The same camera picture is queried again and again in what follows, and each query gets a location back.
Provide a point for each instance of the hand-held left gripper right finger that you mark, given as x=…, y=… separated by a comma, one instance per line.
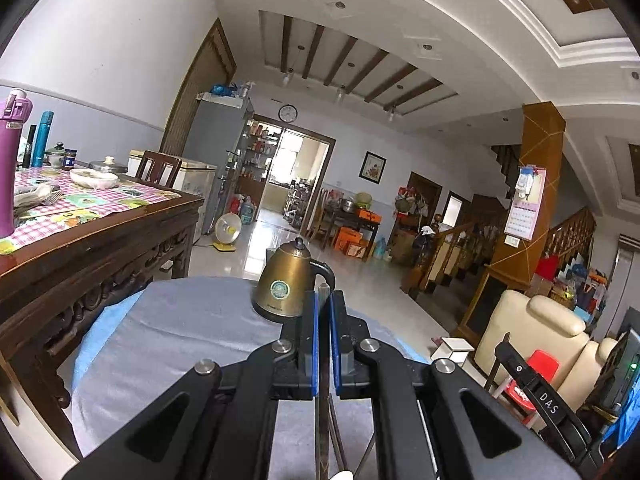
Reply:
x=336, y=350

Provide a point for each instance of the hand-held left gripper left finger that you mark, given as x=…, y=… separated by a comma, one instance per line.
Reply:
x=314, y=350

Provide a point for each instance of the single dark chopstick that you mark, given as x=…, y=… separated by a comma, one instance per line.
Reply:
x=323, y=294

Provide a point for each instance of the bundle of black chopsticks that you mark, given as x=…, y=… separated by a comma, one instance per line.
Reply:
x=338, y=440

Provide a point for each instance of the white plastic spoon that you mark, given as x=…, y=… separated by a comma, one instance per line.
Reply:
x=342, y=476

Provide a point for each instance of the red plastic child chair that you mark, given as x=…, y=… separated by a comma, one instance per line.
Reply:
x=540, y=370

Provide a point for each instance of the beige leather sofa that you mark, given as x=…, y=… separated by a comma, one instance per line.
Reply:
x=530, y=330

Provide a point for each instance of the bronze electric kettle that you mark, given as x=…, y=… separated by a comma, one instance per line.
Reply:
x=280, y=285

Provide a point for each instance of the large orange carton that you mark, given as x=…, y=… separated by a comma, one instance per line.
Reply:
x=352, y=244

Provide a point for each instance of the small white stool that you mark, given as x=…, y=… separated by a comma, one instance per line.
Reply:
x=452, y=347

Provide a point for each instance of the clear water jug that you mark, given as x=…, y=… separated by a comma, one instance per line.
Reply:
x=380, y=250

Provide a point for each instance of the dark wooden side table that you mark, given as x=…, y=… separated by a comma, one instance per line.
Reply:
x=345, y=217

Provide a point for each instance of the flat orange box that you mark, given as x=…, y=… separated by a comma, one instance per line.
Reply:
x=369, y=216

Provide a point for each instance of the grey tablecloth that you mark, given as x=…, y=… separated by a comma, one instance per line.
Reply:
x=175, y=330

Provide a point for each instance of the steel bowl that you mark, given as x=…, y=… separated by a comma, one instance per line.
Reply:
x=347, y=205

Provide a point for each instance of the small floor fan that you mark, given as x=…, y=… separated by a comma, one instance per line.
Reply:
x=228, y=230

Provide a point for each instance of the wooden stair railing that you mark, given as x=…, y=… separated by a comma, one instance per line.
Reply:
x=450, y=255

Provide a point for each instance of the blue liquid jug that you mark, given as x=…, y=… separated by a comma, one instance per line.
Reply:
x=248, y=212

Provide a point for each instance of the green basket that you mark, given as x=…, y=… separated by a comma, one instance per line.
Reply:
x=363, y=200

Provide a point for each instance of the glass display shelf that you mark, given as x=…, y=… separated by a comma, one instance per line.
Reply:
x=255, y=160

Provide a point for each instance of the white chest freezer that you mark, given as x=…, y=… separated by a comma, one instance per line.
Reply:
x=192, y=185

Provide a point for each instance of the blue table cover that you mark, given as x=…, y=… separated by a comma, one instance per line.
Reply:
x=95, y=340

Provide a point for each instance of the grey refrigerator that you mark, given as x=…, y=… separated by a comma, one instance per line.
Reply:
x=215, y=150

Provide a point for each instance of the carved wooden sideboard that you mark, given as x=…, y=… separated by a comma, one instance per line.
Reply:
x=100, y=270

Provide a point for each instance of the wooden dining chair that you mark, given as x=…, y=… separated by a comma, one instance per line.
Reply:
x=157, y=170

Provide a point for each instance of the pink checked table mat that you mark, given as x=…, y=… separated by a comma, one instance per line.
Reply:
x=100, y=200

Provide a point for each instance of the metal pot with lid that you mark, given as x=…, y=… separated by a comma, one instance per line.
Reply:
x=109, y=165

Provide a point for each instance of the brown wooden door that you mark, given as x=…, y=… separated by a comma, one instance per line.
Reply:
x=200, y=95

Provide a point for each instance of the white plate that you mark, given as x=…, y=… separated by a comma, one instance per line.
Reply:
x=94, y=177

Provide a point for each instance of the small dark jar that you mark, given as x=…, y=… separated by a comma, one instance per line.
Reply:
x=70, y=160

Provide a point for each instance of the clear plastic bag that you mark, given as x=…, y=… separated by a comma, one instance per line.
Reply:
x=35, y=197

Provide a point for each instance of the small lidded teapot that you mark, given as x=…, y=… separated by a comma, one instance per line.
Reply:
x=56, y=156

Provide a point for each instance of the teal drink bottle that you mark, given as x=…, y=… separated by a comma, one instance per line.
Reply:
x=42, y=140

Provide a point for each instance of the purple thermos bottle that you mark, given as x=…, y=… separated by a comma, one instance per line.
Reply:
x=10, y=185

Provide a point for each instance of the slim black bottle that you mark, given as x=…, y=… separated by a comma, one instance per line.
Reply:
x=29, y=147

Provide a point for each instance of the framed wall picture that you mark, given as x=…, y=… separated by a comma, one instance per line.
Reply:
x=372, y=166

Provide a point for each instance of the hanging wall calendar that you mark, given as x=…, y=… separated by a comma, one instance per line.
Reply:
x=522, y=210

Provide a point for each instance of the round wall clock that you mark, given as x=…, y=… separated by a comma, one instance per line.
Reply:
x=288, y=113

